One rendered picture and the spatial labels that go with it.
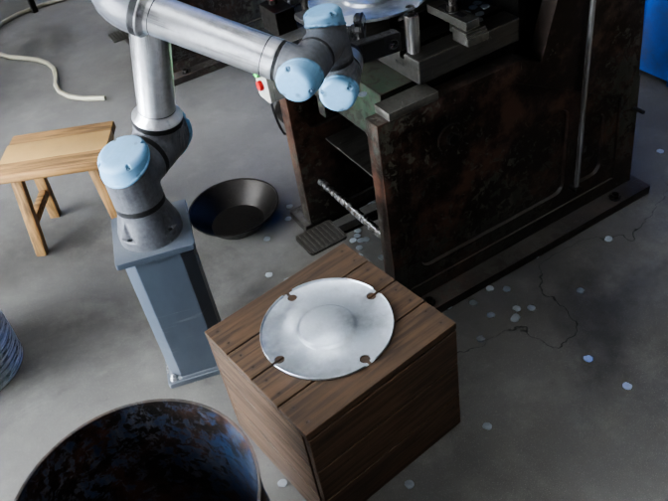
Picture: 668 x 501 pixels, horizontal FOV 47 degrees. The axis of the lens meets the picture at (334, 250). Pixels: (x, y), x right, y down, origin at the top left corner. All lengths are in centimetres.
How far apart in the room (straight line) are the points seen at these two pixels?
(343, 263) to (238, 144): 125
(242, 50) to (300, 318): 60
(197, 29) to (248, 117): 168
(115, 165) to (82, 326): 79
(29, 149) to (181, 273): 93
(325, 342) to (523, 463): 55
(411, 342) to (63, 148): 139
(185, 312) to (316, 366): 48
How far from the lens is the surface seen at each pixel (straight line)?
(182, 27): 143
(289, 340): 163
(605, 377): 200
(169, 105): 176
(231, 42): 140
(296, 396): 153
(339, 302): 168
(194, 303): 191
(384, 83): 183
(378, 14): 182
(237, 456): 146
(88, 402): 217
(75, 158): 248
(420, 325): 161
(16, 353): 234
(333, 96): 150
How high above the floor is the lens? 154
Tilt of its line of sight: 41 degrees down
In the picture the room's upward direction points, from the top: 11 degrees counter-clockwise
